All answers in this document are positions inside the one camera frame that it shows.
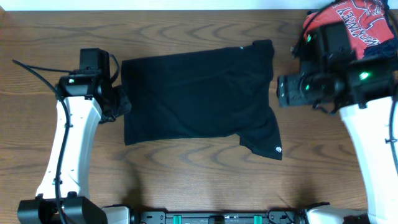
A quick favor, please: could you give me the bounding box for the black t-shirt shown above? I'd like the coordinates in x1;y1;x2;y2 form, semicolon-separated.
121;40;282;160

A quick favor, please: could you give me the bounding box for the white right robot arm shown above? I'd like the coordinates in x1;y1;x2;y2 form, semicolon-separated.
277;58;397;223

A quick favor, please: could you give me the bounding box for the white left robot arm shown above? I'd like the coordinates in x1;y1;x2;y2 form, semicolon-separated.
17;74;132;223

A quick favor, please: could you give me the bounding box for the dark navy garment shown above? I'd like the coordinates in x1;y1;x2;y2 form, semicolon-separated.
361;0;397;58

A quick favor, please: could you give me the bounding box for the red printed t-shirt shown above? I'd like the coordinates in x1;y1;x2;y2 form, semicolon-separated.
303;0;377;59

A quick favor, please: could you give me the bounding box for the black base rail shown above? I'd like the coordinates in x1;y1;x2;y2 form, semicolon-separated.
136;208;308;224

